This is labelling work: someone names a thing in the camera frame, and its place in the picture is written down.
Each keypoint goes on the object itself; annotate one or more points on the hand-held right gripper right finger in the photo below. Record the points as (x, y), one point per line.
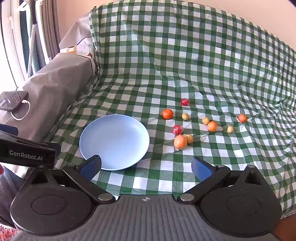
(200, 168)

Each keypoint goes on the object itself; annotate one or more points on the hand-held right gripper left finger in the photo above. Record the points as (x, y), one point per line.
(92, 165)

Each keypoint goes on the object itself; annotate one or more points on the beige longan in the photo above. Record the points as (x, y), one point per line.
(230, 129)
(205, 120)
(190, 138)
(185, 116)

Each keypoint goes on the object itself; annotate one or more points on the light blue plate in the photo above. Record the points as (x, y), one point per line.
(114, 142)

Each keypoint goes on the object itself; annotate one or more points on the small orange tangerine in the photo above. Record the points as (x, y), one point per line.
(212, 126)
(242, 118)
(167, 113)

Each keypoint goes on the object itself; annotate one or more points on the red strawberry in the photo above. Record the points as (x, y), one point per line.
(177, 130)
(185, 102)

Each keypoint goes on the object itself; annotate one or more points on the plastic-wrapped large orange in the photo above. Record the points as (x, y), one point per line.
(180, 141)

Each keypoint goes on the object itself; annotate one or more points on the black smartphone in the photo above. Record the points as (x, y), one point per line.
(12, 100)

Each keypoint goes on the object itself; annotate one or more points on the grey armrest cover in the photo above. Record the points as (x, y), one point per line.
(57, 88)

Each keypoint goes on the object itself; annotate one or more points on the red patterned cloth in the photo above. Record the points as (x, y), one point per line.
(7, 233)

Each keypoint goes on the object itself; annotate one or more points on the white perforated pole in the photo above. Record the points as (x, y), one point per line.
(33, 44)

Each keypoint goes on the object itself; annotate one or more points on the green checked tablecloth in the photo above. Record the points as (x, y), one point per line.
(185, 58)

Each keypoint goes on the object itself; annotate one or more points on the beige tape label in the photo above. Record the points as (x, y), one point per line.
(71, 49)

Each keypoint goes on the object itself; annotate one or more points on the teal cloth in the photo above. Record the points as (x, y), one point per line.
(24, 30)

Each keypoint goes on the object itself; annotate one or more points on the white paper cover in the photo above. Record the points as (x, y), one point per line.
(78, 34)

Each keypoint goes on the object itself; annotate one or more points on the grey curtain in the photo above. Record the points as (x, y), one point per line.
(52, 25)

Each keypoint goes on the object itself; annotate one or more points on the white window frame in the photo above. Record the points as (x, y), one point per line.
(13, 34)

